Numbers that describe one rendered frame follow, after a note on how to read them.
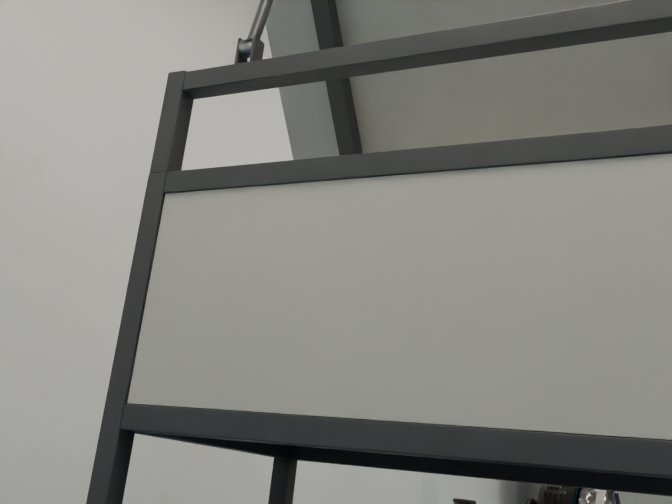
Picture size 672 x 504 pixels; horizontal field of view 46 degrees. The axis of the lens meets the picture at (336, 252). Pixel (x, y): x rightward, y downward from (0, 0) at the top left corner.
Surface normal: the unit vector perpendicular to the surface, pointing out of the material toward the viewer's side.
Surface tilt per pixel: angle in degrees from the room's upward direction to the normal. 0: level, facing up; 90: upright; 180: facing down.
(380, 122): 129
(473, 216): 90
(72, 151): 90
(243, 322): 90
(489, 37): 90
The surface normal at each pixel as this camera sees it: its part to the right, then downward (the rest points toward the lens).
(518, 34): -0.43, -0.30
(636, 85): -0.40, 0.36
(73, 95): 0.84, -0.07
